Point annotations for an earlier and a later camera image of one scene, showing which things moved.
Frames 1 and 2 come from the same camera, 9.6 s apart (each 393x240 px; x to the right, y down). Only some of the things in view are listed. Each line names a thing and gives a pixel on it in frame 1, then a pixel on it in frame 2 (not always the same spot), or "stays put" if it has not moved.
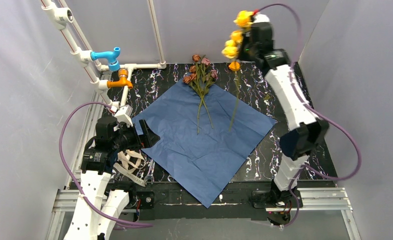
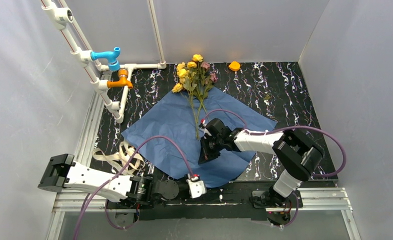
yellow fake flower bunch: x=243 y=19 to x=187 y=74
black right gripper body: x=246 y=46 to x=208 y=146
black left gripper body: x=143 y=134 to x=182 y=187
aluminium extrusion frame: x=315 y=199 stays put
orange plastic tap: x=123 y=73 stays put
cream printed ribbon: x=129 y=161 stays put
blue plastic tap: x=113 y=63 stays put
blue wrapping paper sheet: x=204 y=141 stays put
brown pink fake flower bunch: x=201 y=77 stays put
